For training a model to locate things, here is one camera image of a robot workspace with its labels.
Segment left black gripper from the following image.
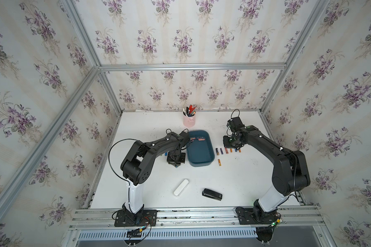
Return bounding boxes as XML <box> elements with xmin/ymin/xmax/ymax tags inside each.
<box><xmin>168</xmin><ymin>152</ymin><xmax>187</xmax><ymax>167</ymax></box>

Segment teal plastic storage box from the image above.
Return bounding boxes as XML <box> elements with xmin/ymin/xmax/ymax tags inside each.
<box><xmin>186</xmin><ymin>130</ymin><xmax>215</xmax><ymax>167</ymax></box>

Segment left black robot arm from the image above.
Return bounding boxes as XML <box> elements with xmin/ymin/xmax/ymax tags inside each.
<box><xmin>121</xmin><ymin>129</ymin><xmax>190</xmax><ymax>215</ymax></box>

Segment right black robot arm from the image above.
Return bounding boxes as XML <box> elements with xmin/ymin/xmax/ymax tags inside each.
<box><xmin>223</xmin><ymin>117</ymin><xmax>311</xmax><ymax>216</ymax></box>

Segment white rectangular case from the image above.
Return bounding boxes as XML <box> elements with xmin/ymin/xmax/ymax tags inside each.
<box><xmin>173</xmin><ymin>179</ymin><xmax>189</xmax><ymax>197</ymax></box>

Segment pink pen cup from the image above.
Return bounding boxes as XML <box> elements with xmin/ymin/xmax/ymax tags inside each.
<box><xmin>183</xmin><ymin>114</ymin><xmax>196</xmax><ymax>128</ymax></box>

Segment black stapler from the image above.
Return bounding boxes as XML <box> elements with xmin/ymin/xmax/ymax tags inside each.
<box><xmin>202</xmin><ymin>188</ymin><xmax>223</xmax><ymax>201</ymax></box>

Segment pens in cup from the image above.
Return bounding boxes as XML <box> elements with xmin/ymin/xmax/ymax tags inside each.
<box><xmin>183</xmin><ymin>105</ymin><xmax>196</xmax><ymax>117</ymax></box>

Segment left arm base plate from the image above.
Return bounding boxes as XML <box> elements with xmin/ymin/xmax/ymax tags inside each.
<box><xmin>114</xmin><ymin>209</ymin><xmax>158</xmax><ymax>227</ymax></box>

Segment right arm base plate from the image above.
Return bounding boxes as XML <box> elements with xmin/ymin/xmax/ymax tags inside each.
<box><xmin>235</xmin><ymin>207</ymin><xmax>281</xmax><ymax>226</ymax></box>

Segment aluminium front rail frame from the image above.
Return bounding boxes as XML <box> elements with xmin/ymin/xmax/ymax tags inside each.
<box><xmin>61</xmin><ymin>206</ymin><xmax>336</xmax><ymax>247</ymax></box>

